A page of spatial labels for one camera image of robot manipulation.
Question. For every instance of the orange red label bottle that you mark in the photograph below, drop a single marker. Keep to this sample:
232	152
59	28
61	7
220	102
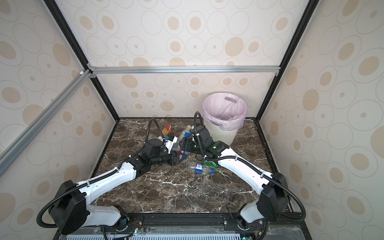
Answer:
167	130

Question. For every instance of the white waste bin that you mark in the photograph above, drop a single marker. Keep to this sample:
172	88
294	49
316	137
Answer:
224	131

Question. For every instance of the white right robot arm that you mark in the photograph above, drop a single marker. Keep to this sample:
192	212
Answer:
273	198

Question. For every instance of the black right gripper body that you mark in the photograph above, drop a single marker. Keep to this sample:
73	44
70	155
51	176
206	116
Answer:
189	145

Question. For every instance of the aluminium rail left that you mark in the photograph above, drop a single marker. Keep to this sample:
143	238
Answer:
27	136

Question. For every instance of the pink bin liner bag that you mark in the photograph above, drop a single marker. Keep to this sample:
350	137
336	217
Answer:
225	110

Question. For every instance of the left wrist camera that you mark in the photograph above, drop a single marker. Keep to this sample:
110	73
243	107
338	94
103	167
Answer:
169	142

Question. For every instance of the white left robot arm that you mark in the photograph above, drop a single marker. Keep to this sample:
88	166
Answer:
72	207

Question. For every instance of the green bottle yellow cap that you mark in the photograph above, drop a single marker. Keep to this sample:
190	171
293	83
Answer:
211	164

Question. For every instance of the horizontal aluminium rail back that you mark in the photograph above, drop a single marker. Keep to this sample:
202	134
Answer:
185	70

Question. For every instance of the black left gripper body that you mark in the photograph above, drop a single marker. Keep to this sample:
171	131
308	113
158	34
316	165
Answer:
171	161

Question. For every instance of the small crushed bottle blue cap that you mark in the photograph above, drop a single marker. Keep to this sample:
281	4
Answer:
200	169

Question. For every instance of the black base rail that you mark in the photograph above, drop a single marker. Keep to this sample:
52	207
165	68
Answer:
218	226

